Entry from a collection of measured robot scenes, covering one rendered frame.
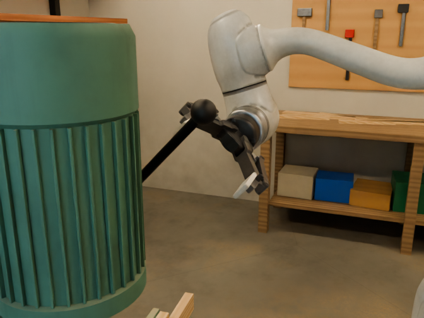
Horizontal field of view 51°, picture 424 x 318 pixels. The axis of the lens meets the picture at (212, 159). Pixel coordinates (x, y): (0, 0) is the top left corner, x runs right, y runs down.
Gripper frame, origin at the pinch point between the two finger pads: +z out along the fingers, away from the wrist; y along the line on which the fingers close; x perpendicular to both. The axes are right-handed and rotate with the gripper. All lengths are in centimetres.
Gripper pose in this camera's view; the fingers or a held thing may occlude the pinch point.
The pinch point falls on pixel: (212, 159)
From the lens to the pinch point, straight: 70.8
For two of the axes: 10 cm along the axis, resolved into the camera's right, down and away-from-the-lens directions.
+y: -7.0, -7.2, 0.2
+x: 6.5, -6.4, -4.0
